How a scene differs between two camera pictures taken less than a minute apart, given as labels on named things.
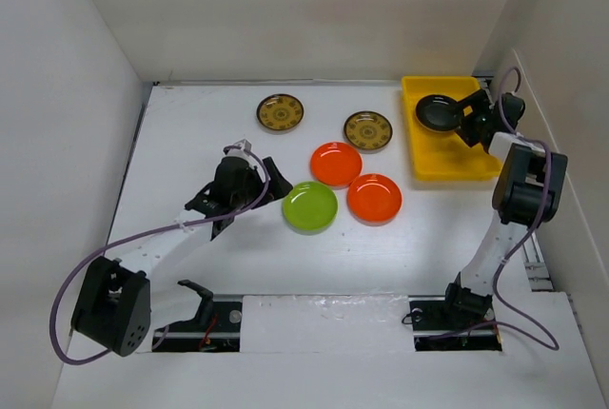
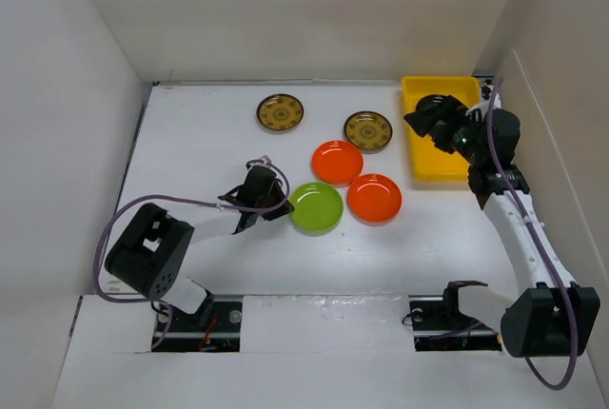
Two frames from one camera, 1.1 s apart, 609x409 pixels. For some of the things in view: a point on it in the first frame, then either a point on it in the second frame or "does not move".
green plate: (309, 207) does not move
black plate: (438, 112) does not move
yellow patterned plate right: (369, 130) does not move
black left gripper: (277, 188) → (278, 211)
